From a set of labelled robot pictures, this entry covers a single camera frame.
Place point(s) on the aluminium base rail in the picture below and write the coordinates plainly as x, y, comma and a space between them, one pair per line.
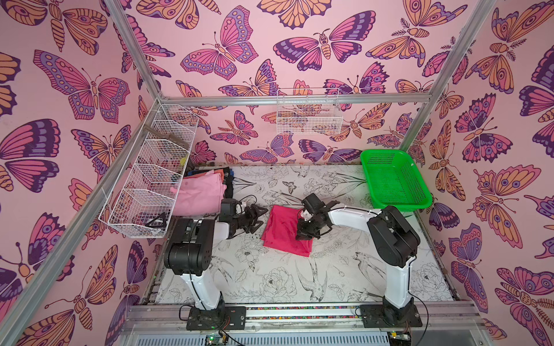
445, 323

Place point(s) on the black triangle object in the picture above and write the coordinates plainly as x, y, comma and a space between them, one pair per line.
158, 222

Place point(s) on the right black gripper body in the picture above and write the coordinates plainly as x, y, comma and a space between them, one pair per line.
312, 223

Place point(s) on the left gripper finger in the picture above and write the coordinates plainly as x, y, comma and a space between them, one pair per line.
253, 227
257, 211

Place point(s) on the small white wire basket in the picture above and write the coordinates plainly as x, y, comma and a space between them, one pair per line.
309, 114

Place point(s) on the magenta t-shirt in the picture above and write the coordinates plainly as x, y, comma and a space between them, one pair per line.
281, 232

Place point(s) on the green circuit board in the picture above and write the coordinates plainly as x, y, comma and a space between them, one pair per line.
216, 340
399, 339

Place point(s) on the folded light pink t-shirt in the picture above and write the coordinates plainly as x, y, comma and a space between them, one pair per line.
199, 195

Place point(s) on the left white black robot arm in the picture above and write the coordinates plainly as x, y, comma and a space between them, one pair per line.
188, 255

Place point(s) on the left green circuit board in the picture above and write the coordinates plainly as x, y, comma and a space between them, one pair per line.
216, 340

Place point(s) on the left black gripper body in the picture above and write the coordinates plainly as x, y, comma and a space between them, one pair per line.
244, 221

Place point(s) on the right green circuit board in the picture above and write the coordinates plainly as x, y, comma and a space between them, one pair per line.
399, 339

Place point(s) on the long white wire basket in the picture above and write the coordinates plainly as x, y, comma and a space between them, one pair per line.
158, 162

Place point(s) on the green plastic basket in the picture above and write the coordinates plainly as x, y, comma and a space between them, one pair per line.
393, 179

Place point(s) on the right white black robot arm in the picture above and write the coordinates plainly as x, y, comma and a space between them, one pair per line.
396, 243

